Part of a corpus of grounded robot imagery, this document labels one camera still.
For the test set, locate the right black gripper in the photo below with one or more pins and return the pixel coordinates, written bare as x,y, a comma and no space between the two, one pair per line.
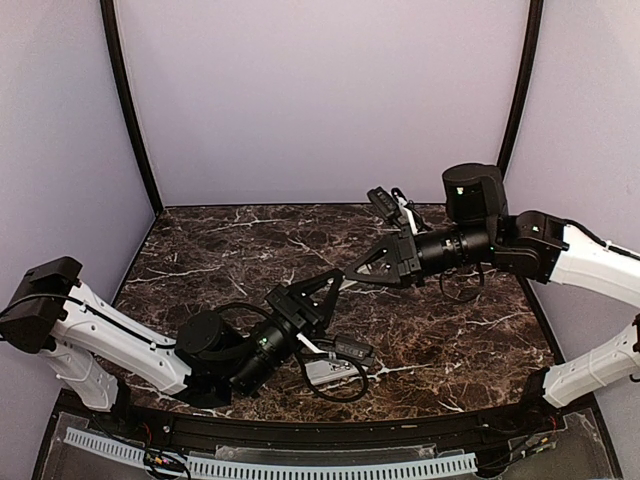
398,248

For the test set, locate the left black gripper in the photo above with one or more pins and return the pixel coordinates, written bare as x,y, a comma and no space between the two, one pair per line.
303,317

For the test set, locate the white remote control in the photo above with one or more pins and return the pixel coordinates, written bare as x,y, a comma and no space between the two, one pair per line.
321,372

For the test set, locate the grey battery cover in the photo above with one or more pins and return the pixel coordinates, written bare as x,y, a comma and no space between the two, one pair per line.
347,284

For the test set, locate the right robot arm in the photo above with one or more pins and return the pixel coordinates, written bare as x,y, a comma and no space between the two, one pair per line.
533,244

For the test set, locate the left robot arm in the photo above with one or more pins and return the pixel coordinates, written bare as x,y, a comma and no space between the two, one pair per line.
233,349

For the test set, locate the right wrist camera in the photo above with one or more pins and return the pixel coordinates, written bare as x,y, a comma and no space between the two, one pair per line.
397,210

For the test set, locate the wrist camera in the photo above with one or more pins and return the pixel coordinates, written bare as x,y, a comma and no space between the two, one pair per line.
340,347
397,210

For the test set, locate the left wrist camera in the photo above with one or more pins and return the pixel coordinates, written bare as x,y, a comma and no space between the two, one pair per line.
340,347

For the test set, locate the left black frame post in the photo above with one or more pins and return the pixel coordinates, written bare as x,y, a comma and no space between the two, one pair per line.
128,109

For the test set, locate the black frame post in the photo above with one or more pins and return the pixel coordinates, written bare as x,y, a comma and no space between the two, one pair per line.
128,109
525,70

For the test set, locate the black front rail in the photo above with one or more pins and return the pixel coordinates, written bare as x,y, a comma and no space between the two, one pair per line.
484,431

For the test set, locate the white slotted cable duct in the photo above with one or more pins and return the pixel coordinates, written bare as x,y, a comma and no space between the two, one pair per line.
265,465

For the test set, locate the right black frame post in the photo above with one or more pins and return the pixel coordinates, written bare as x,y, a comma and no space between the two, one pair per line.
525,70

